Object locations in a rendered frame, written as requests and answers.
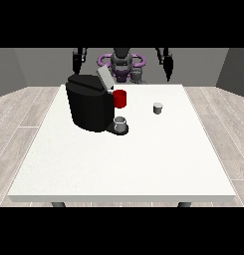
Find red pod holder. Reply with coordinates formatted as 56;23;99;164
112;89;127;110

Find small grey coffee pod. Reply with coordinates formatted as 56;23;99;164
152;102;164;116

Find pale grey machine lid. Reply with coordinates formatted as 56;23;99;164
96;65;116;91

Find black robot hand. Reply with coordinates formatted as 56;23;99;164
72;48;89;75
155;48;174;83

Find grey robot trunk purple rings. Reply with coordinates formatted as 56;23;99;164
97;48;148;86

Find small grey cup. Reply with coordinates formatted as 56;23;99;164
114;116;127;132

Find black coffee machine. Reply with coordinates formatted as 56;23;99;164
65;73;129;136

